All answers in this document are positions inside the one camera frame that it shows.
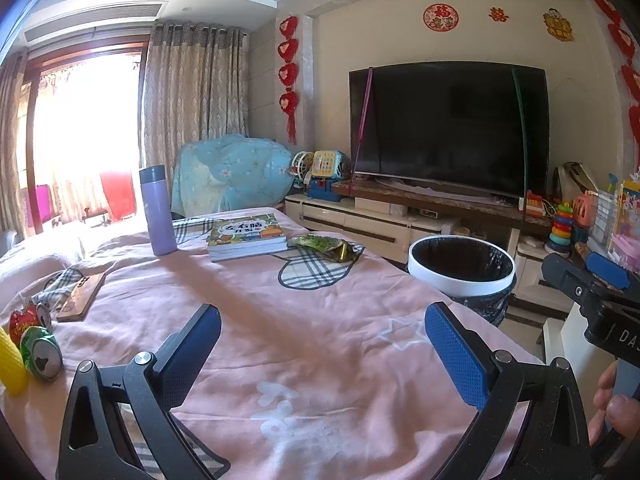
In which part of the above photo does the beige bag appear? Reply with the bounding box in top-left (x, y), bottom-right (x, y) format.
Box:
top-left (557, 161), bottom-right (599, 206)

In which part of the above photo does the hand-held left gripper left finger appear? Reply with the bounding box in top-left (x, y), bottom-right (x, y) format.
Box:
top-left (56, 304), bottom-right (226, 480)

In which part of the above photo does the blue and red toy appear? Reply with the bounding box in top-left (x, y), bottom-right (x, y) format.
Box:
top-left (306, 177), bottom-right (346, 201)

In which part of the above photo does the red hanging cloth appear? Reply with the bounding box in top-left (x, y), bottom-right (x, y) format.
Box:
top-left (99, 169), bottom-right (137, 221)

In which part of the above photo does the wooden bead toy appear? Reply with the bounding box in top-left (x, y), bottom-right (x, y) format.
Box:
top-left (524, 190), bottom-right (549, 219)

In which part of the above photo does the green snack wrapper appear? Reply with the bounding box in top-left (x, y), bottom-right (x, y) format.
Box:
top-left (292, 233), bottom-right (366, 265)

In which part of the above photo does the brown wooden board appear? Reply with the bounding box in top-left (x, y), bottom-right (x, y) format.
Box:
top-left (55, 270), bottom-right (107, 323)

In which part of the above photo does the green drink can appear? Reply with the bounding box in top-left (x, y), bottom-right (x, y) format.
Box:
top-left (19, 325), bottom-right (65, 382)

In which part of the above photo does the stack of children's books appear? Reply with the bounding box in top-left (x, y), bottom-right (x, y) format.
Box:
top-left (207, 212), bottom-right (290, 263)

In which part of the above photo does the plaid cloth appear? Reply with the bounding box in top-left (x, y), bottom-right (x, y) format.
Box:
top-left (37, 267), bottom-right (84, 311)

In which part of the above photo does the red round wall decal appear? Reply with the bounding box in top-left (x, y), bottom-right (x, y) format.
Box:
top-left (423, 3), bottom-right (457, 33)

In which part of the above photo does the light blue floral quilt bundle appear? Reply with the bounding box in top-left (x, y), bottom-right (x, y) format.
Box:
top-left (172, 134), bottom-right (297, 219)

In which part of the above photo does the white box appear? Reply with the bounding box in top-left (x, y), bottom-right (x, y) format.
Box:
top-left (354, 196), bottom-right (401, 214)

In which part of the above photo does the black flat television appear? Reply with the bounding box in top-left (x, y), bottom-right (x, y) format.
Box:
top-left (348, 62), bottom-right (549, 200)

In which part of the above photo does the purple insulated bottle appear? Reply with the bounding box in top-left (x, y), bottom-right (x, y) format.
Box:
top-left (138, 164), bottom-right (179, 257)

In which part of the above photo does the beige patterned curtain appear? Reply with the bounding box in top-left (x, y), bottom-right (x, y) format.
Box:
top-left (142, 20), bottom-right (251, 162)

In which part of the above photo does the green stick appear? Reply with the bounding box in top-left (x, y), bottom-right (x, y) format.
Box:
top-left (510, 67), bottom-right (531, 202)

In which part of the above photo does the red heart knot hanging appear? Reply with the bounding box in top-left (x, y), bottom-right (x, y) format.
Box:
top-left (277, 15), bottom-right (301, 144)

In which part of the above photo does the red drink can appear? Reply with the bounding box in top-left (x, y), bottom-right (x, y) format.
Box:
top-left (34, 302), bottom-right (54, 334)

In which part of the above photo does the person's right hand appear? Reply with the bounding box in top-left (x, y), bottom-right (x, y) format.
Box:
top-left (587, 362), bottom-right (640, 449)

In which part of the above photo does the white cage ball toy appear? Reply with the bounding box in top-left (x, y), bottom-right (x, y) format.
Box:
top-left (291, 150), bottom-right (315, 181)

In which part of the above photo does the red heart garland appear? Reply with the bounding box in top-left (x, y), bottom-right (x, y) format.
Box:
top-left (592, 0), bottom-right (640, 142)

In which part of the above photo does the ceiling air vent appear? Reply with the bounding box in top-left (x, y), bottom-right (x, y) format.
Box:
top-left (24, 0), bottom-right (172, 44)

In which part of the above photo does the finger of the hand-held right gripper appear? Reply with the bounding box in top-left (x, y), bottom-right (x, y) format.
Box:
top-left (585, 252), bottom-right (640, 297)
top-left (542, 252), bottom-right (609, 334)

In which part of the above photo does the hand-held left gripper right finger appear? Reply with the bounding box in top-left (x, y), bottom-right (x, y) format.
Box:
top-left (424, 301), bottom-right (593, 480)

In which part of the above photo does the white bin with black liner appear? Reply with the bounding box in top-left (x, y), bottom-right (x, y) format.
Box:
top-left (407, 233), bottom-right (517, 329)

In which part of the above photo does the pink plastic toy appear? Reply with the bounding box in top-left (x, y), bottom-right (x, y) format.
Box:
top-left (572, 192), bottom-right (599, 231)

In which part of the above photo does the golden figure wall decal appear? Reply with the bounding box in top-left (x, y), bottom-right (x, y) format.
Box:
top-left (543, 7), bottom-right (575, 42)

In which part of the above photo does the yellow toy phone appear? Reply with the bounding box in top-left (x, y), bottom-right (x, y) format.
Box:
top-left (310, 149), bottom-right (351, 181)

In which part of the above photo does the rainbow stacking ring toy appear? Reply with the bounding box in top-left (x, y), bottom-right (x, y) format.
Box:
top-left (544, 202), bottom-right (576, 257)

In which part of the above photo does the brown side curtain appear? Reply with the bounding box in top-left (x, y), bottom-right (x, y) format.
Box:
top-left (0, 50), bottom-right (31, 234)

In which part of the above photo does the clear storage box stack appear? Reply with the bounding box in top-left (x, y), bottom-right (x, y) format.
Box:
top-left (589, 174), bottom-right (640, 272)

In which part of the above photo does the yellow corn-shaped object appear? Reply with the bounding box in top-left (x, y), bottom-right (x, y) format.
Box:
top-left (0, 324), bottom-right (30, 394)

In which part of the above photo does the brown marble cabinet top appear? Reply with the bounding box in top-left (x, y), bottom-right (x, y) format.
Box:
top-left (332, 179), bottom-right (557, 237)

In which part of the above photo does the pink stick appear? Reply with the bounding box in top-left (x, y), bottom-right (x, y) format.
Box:
top-left (352, 66), bottom-right (375, 174)

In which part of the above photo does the red foil wrapper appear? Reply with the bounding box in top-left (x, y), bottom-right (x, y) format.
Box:
top-left (8, 308), bottom-right (40, 349)

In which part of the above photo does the white television cabinet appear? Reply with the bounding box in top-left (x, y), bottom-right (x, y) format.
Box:
top-left (284, 194), bottom-right (577, 312)

